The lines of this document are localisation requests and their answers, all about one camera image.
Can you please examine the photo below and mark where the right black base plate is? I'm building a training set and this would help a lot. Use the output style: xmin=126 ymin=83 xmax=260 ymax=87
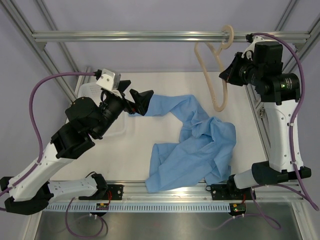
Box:
xmin=205 ymin=184 xmax=237 ymax=201

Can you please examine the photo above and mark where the white slotted cable duct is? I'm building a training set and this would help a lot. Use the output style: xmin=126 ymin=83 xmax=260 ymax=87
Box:
xmin=44 ymin=202 xmax=231 ymax=213

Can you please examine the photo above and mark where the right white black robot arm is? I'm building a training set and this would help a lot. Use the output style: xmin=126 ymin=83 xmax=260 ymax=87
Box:
xmin=219 ymin=36 xmax=312 ymax=199

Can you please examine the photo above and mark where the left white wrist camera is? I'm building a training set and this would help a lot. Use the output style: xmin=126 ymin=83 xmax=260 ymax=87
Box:
xmin=94 ymin=68 xmax=121 ymax=97

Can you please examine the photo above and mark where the beige wooden hanger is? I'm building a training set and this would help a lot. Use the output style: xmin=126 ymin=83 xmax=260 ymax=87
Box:
xmin=194 ymin=24 xmax=235 ymax=113

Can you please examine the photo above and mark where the aluminium top crossbar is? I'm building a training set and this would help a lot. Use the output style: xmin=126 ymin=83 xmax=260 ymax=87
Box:
xmin=31 ymin=29 xmax=312 ymax=43

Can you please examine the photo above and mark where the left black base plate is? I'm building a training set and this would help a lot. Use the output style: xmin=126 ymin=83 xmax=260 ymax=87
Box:
xmin=98 ymin=184 xmax=124 ymax=201

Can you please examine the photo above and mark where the aluminium front rail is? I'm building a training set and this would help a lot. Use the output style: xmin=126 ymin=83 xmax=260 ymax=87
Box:
xmin=31 ymin=181 xmax=305 ymax=202

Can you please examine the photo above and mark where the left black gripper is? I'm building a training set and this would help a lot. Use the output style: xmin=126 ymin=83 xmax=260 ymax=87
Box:
xmin=92 ymin=80 xmax=153 ymax=139

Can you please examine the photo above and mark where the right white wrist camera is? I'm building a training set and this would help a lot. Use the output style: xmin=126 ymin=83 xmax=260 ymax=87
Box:
xmin=241 ymin=33 xmax=265 ymax=61

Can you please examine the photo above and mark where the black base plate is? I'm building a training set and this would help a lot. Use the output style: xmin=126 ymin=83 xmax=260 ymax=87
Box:
xmin=205 ymin=184 xmax=237 ymax=201
xmin=98 ymin=184 xmax=124 ymax=201

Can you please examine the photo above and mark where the purple cable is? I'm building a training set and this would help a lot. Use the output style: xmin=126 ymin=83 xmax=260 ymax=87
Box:
xmin=249 ymin=32 xmax=320 ymax=211
xmin=0 ymin=71 xmax=98 ymax=211

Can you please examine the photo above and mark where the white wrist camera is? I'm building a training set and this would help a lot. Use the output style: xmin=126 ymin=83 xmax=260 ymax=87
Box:
xmin=241 ymin=33 xmax=265 ymax=61
xmin=94 ymin=68 xmax=121 ymax=97

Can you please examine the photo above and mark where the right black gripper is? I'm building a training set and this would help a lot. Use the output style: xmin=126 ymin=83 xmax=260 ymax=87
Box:
xmin=220 ymin=52 xmax=263 ymax=87

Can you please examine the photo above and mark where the light blue shirt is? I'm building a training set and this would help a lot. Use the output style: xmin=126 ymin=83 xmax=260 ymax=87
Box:
xmin=145 ymin=94 xmax=237 ymax=193

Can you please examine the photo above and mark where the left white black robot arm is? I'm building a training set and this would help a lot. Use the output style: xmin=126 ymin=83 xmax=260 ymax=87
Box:
xmin=0 ymin=80 xmax=154 ymax=215

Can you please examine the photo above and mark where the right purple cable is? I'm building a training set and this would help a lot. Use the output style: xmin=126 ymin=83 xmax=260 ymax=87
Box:
xmin=249 ymin=32 xmax=320 ymax=211

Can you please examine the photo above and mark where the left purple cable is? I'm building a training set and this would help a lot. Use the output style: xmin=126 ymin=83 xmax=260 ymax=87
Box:
xmin=0 ymin=71 xmax=98 ymax=211

